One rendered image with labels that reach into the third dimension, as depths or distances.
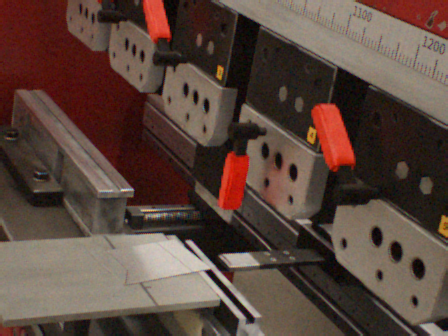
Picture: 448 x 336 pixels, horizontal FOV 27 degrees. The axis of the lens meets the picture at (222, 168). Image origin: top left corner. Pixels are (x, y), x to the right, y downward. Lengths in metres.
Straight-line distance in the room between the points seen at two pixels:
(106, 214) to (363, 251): 0.72
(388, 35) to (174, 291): 0.46
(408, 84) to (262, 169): 0.24
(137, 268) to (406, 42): 0.51
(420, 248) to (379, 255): 0.05
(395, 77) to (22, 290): 0.51
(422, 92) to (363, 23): 0.10
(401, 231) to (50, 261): 0.51
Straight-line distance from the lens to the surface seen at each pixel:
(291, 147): 0.91
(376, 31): 0.81
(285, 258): 1.24
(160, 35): 1.12
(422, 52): 0.77
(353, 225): 0.83
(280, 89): 0.94
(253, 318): 1.10
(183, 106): 1.12
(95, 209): 1.47
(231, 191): 0.95
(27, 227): 1.51
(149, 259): 1.17
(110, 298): 1.08
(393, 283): 0.79
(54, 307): 1.05
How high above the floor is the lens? 1.53
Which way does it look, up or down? 20 degrees down
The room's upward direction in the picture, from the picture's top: 11 degrees clockwise
